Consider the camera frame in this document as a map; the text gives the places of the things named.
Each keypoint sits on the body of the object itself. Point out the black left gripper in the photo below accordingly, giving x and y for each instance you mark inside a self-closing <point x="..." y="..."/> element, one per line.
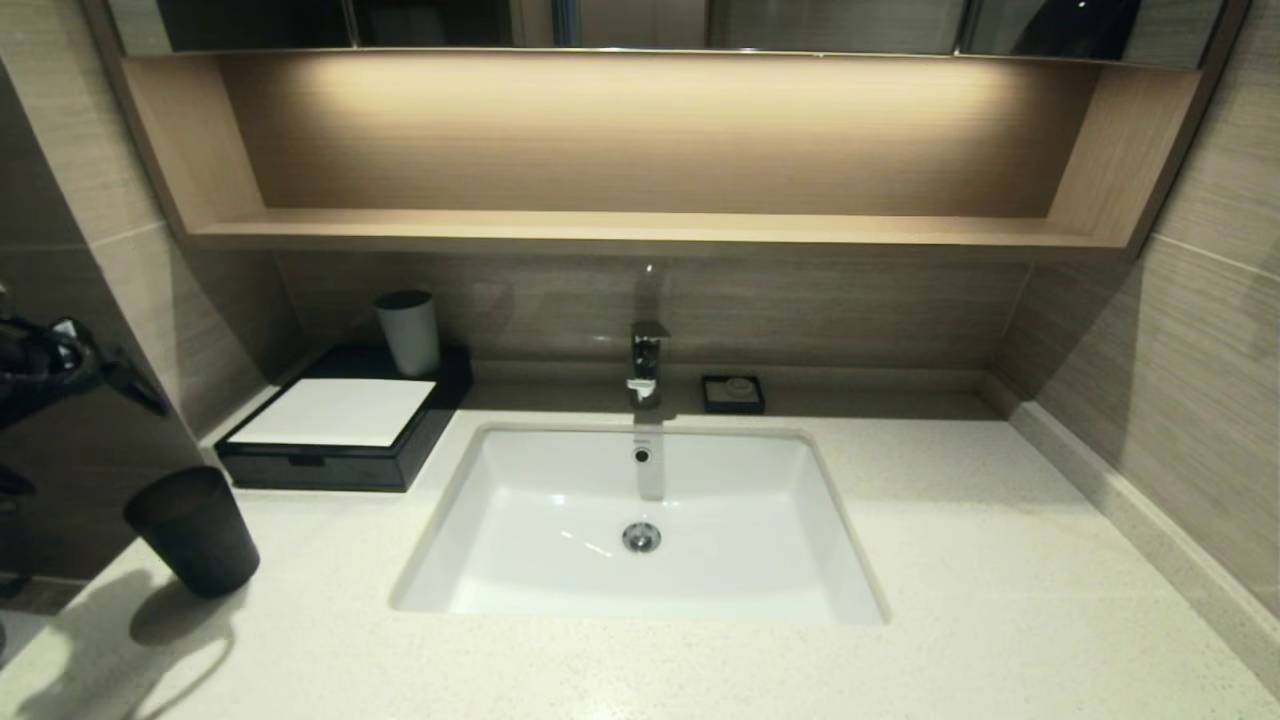
<point x="50" y="370"/>

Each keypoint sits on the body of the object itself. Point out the dark grey tumbler cup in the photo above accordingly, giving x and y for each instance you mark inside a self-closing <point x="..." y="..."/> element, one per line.
<point x="200" y="545"/>

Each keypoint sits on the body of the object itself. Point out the black box drawer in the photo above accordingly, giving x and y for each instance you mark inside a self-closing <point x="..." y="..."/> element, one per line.
<point x="350" y="470"/>

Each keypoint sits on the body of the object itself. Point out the black amenity drawer box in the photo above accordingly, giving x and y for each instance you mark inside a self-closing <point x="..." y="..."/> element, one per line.
<point x="440" y="400"/>

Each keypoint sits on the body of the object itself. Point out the white card panel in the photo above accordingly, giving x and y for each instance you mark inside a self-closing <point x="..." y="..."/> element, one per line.
<point x="335" y="410"/>

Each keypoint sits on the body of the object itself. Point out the pale grey cup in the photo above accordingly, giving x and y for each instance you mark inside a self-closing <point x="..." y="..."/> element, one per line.
<point x="410" y="338"/>

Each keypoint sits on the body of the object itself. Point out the chrome basin faucet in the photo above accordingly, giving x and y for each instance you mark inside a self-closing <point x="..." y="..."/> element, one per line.
<point x="645" y="360"/>

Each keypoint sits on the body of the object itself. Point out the chrome sink drain plug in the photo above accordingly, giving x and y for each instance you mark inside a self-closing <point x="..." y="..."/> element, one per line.
<point x="641" y="537"/>

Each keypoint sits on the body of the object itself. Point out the black soap dish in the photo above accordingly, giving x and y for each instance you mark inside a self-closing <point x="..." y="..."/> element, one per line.
<point x="712" y="404"/>

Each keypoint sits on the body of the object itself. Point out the round beige soap bar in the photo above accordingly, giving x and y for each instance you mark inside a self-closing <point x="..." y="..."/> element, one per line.
<point x="740" y="386"/>

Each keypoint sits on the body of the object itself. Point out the white ceramic sink basin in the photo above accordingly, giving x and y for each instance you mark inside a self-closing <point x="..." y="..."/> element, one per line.
<point x="740" y="540"/>

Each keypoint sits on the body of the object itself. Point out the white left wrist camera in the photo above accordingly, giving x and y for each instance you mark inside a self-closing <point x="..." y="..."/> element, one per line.
<point x="67" y="329"/>

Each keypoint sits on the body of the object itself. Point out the wooden wall shelf niche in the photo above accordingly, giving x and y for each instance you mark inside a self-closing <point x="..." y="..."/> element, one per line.
<point x="640" y="230"/>

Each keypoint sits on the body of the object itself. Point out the mirrored wall cabinet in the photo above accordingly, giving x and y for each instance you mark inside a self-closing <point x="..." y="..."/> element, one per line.
<point x="830" y="22"/>

